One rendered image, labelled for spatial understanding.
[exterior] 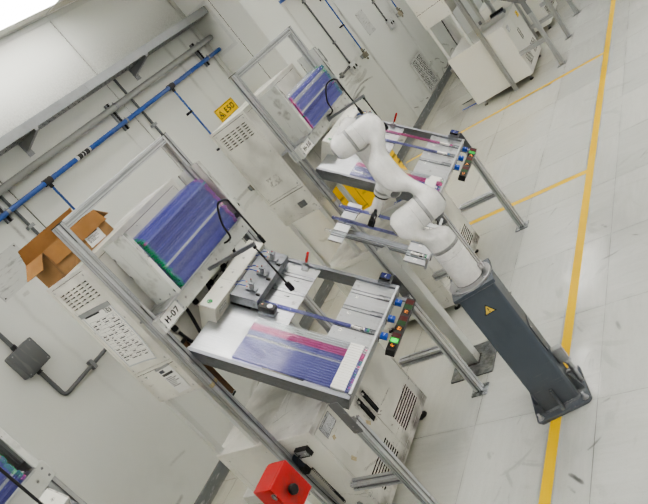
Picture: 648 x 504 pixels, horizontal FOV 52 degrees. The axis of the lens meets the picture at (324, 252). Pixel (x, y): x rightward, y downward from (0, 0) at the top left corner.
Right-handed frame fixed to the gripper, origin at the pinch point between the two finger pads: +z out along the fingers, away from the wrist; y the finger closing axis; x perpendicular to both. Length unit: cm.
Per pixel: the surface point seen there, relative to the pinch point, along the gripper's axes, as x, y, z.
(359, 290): 7.1, 34.1, 15.0
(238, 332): -32, 77, 24
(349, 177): -25, -51, 17
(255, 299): -32, 61, 18
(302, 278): -19.8, 35.0, 20.6
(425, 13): -55, -407, 44
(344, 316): 6, 52, 16
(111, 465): -93, 80, 172
